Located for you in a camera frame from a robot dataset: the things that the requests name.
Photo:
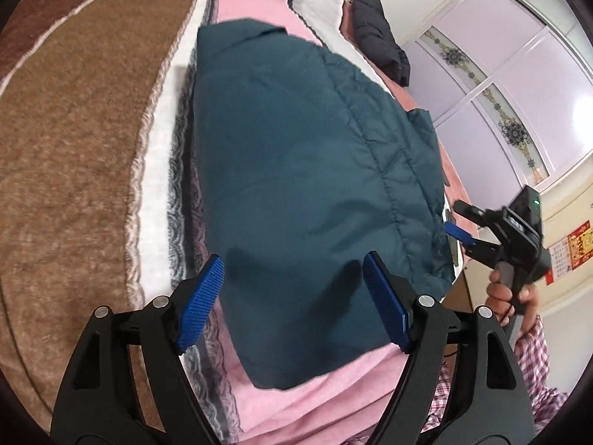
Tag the white sliding wardrobe doors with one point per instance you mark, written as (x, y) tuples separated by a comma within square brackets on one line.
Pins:
[(509, 55)]

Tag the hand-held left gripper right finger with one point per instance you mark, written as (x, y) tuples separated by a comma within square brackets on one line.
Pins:
[(384, 301)]

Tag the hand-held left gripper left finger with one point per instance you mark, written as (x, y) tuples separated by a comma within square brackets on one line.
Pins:
[(201, 296)]

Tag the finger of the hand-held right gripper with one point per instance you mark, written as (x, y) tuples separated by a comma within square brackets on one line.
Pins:
[(458, 233), (470, 211)]

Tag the red wall calendar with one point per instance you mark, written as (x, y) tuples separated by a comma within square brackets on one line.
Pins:
[(579, 245)]

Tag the teal puffer jacket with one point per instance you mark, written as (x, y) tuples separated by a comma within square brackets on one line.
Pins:
[(301, 171)]

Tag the black puffer jacket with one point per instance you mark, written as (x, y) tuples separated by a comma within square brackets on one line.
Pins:
[(377, 32)]

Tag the person's right forearm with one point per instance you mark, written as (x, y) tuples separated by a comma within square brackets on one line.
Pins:
[(542, 371)]

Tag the person's right hand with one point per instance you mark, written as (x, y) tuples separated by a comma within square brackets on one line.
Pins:
[(499, 294)]

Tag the striped brown pink blanket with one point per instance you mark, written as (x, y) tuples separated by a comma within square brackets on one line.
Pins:
[(69, 148)]

